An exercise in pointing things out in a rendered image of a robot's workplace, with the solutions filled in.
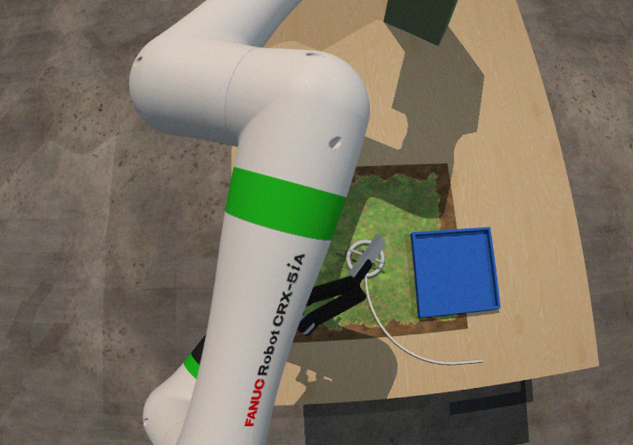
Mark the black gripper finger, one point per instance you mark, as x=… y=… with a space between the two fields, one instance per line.
x=348 y=288

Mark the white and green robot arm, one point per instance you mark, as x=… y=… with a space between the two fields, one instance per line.
x=299 y=120

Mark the blue tray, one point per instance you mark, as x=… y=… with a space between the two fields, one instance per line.
x=457 y=270

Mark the white ring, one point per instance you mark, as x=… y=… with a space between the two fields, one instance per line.
x=353 y=246

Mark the green grass patch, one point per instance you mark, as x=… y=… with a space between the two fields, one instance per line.
x=392 y=201

